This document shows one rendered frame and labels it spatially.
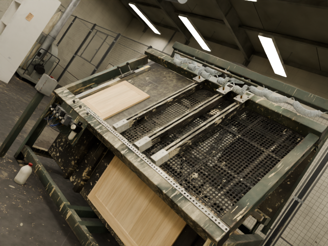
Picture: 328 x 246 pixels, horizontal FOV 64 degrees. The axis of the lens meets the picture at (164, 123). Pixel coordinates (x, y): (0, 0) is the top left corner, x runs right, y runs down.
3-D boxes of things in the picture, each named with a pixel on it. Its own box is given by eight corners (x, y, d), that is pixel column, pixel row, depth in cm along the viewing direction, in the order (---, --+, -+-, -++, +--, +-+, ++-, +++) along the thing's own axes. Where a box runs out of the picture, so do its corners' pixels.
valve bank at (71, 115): (38, 115, 251) (51, 94, 251) (51, 121, 263) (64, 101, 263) (60, 141, 221) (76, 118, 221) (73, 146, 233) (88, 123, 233)
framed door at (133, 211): (89, 196, 239) (87, 196, 237) (122, 146, 238) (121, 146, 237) (151, 276, 185) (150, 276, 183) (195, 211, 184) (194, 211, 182)
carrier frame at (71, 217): (13, 155, 280) (56, 91, 279) (102, 177, 390) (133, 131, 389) (137, 361, 148) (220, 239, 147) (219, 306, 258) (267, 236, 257)
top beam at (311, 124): (144, 57, 340) (144, 50, 334) (151, 55, 345) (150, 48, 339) (317, 142, 207) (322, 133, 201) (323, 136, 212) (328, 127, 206)
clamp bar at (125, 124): (112, 130, 229) (107, 107, 214) (204, 80, 288) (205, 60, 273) (118, 135, 223) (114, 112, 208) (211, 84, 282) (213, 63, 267)
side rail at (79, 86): (66, 94, 289) (64, 86, 282) (145, 62, 344) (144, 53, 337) (69, 96, 286) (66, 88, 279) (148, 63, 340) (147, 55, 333)
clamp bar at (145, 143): (133, 148, 211) (130, 125, 196) (227, 91, 269) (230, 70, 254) (141, 154, 205) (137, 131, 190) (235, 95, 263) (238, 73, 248)
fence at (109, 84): (75, 99, 271) (74, 95, 268) (148, 68, 317) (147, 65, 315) (78, 101, 268) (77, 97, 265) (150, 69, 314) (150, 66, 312)
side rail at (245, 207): (218, 228, 162) (219, 218, 155) (305, 142, 216) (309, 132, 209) (228, 237, 157) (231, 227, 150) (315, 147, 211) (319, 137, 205)
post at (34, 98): (-5, 153, 263) (37, 90, 262) (1, 154, 268) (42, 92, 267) (-3, 155, 259) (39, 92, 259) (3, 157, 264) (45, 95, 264)
